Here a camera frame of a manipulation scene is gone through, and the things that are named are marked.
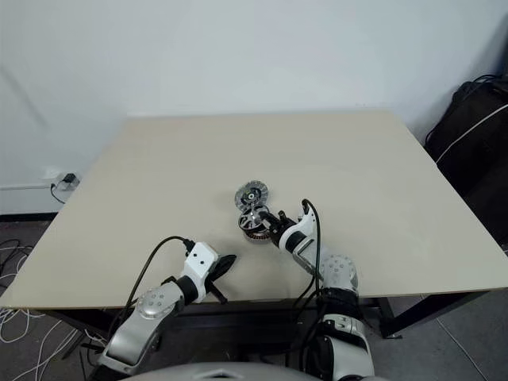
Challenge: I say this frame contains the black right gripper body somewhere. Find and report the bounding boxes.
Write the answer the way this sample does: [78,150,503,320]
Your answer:
[264,209,301,244]

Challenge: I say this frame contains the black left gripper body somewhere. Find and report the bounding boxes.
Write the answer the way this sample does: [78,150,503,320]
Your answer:
[204,260,229,306]

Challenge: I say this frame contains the silver motor rotor bell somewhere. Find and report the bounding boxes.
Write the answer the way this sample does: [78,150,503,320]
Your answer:
[237,206,271,233]

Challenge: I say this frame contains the grey motor housing cover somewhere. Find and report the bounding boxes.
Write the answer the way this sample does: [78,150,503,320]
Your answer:
[233,180,271,212]

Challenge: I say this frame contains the grey robot torso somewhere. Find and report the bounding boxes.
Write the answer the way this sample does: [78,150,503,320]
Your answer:
[122,348,314,381]

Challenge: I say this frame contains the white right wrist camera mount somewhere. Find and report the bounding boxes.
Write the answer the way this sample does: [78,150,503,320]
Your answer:
[277,202,318,255]

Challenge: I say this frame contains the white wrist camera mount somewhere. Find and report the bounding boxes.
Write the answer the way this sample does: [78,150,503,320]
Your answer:
[277,202,318,255]
[183,241,220,298]

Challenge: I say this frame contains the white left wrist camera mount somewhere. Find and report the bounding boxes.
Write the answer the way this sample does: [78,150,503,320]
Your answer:
[183,241,220,298]

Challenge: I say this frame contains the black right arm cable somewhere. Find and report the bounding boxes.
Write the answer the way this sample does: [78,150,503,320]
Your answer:
[288,198,323,360]

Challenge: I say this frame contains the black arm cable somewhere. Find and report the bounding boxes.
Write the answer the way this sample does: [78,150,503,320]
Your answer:
[105,236,196,331]
[288,198,323,360]

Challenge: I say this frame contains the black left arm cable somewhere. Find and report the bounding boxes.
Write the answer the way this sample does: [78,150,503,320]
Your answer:
[105,236,196,331]

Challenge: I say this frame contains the black table frame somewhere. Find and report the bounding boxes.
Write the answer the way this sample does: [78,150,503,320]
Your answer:
[39,291,490,341]

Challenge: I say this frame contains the black adapter cord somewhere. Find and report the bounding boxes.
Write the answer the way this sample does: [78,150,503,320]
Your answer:
[50,181,67,205]

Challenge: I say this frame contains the white wall power socket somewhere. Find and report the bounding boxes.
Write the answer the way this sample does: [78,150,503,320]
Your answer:
[41,167,83,192]

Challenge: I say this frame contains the black bag with white strap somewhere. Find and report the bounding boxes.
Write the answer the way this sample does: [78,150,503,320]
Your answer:
[424,75,508,223]

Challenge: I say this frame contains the white floor cable bundle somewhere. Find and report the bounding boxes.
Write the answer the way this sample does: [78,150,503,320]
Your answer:
[0,241,80,378]

